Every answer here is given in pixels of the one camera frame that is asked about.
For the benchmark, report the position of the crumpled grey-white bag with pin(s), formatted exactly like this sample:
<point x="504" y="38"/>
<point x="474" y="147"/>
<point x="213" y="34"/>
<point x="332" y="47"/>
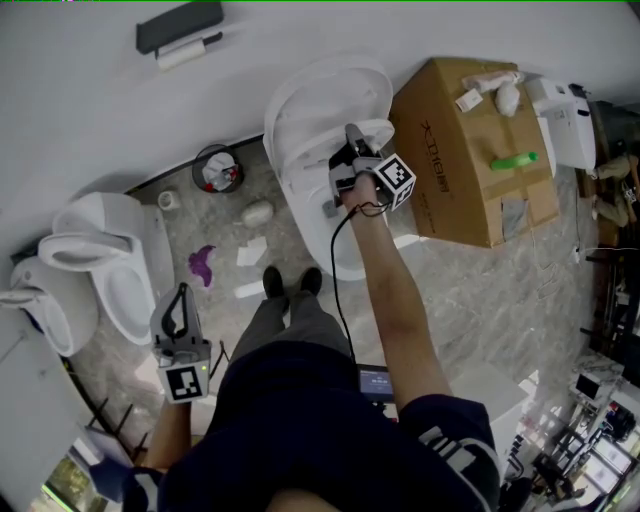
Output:
<point x="257" y="213"/>

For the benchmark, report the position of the person's black right shoe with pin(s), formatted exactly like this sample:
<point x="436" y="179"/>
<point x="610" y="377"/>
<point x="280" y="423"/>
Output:
<point x="311" y="282"/>

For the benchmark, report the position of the white toilet bowl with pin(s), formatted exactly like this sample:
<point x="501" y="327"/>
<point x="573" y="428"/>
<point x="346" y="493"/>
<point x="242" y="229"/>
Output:
<point x="312" y="220"/>

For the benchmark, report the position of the white toilet with raised seat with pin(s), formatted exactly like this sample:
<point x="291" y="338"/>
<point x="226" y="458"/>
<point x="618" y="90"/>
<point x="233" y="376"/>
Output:
<point x="45" y="305"/>

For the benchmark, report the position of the person's dark shirt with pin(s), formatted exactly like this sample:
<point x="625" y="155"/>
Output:
<point x="310" y="440"/>

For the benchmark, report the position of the white toilet with closed lid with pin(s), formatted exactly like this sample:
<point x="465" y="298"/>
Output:
<point x="120" y="270"/>

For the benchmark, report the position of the purple cloth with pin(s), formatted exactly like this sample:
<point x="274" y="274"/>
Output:
<point x="201" y="262"/>

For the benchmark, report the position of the pale pink package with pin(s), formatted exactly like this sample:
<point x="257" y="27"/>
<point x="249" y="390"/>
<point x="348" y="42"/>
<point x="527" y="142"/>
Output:
<point x="487" y="80"/>

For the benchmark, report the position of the person's grey trousers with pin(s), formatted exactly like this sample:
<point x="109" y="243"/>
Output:
<point x="290" y="325"/>

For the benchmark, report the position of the large cardboard box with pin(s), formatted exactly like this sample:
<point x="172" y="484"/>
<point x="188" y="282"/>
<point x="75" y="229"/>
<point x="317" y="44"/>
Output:
<point x="460" y="165"/>

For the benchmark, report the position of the small white box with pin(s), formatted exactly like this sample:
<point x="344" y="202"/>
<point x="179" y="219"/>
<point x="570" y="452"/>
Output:
<point x="469" y="101"/>

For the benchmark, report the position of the white plastic bag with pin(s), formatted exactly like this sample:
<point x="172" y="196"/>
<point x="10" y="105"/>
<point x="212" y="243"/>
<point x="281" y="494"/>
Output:
<point x="507" y="97"/>

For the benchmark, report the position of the person's left forearm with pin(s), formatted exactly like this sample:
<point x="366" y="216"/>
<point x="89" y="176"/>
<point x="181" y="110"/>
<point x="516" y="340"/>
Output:
<point x="167" y="440"/>

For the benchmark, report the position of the white paper sheet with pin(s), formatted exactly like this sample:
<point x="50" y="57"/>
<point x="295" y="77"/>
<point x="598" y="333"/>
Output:
<point x="249" y="290"/>
<point x="251" y="252"/>

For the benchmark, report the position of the black metal rack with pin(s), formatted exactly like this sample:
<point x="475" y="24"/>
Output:
<point x="612" y="295"/>

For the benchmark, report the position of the person's right forearm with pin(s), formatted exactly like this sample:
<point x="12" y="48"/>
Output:
<point x="395" y="300"/>

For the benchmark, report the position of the white toilet seat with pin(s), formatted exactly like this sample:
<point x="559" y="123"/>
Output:
<point x="381" y="131"/>

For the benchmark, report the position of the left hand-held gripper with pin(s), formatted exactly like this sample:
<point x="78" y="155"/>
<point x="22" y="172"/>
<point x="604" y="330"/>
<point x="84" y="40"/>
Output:
<point x="186" y="377"/>

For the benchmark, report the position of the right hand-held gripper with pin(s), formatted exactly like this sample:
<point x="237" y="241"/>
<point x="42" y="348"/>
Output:
<point x="395" y="176"/>

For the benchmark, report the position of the white boxy appliance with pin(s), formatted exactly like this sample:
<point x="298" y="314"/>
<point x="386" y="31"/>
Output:
<point x="565" y="125"/>

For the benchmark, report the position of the toilet paper roll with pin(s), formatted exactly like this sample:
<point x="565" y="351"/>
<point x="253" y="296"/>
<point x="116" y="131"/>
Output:
<point x="169" y="199"/>

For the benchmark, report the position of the black device with screen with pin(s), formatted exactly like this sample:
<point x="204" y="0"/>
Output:
<point x="376" y="382"/>

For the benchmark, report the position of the green plastic bottle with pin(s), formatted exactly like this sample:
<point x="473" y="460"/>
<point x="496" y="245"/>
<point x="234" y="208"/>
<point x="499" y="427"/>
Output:
<point x="515" y="162"/>

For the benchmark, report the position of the person's black shoe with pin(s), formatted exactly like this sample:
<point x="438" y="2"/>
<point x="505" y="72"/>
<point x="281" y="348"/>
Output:
<point x="274" y="282"/>
<point x="311" y="282"/>

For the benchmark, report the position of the black wall shelf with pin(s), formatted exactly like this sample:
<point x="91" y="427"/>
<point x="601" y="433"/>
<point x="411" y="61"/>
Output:
<point x="175" y="25"/>

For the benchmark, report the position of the person's black left shoe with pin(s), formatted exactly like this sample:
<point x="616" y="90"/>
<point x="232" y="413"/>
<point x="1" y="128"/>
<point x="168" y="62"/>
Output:
<point x="274" y="282"/>

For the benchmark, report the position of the white toilet lid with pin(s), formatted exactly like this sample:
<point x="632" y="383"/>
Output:
<point x="320" y="95"/>

